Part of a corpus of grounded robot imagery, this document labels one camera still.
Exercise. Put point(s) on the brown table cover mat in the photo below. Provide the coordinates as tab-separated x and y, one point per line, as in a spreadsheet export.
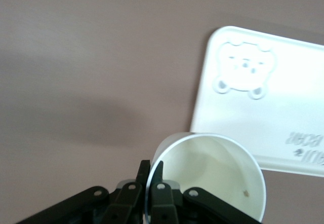
76	56

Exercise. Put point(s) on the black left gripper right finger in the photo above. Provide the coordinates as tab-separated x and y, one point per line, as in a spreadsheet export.
164	203

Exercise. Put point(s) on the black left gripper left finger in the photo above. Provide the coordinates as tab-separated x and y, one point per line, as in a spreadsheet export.
121	203

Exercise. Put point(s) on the white plastic cup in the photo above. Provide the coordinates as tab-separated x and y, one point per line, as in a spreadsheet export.
215	170

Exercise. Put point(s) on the white bear print tray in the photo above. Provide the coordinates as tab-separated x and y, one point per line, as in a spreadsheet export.
253	107

